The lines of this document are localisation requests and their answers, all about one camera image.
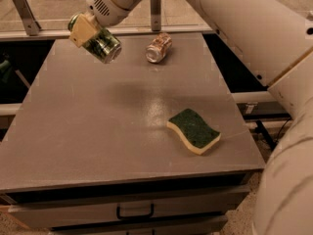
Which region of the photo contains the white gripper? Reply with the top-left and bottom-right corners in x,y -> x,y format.
68,0 -> 136,48

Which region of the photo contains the green soda can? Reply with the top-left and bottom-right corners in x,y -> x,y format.
81,26 -> 121,64

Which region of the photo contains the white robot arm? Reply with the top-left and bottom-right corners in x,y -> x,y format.
68,0 -> 313,235

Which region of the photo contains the brown soda can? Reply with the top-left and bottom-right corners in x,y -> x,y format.
146,32 -> 172,64

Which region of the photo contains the grey drawer cabinet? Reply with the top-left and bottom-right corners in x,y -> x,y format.
0,33 -> 264,235

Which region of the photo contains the green and yellow sponge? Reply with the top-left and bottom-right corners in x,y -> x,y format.
166,109 -> 221,155

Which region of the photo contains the black stand leg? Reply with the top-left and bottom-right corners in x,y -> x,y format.
255,120 -> 277,150

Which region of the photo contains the left metal railing bracket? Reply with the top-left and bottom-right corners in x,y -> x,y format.
12,0 -> 41,36

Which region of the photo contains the metal railing bracket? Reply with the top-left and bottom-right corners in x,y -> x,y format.
12,0 -> 41,36
150,0 -> 161,31

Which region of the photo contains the middle metal railing bracket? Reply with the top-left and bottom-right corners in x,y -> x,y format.
150,0 -> 161,31

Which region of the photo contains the black upper drawer handle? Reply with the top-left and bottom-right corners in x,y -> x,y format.
115,204 -> 155,220

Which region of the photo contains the black drawer handle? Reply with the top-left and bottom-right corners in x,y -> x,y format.
125,229 -> 156,235
115,204 -> 155,220

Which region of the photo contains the black lower drawer handle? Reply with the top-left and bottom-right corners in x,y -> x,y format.
125,229 -> 156,235

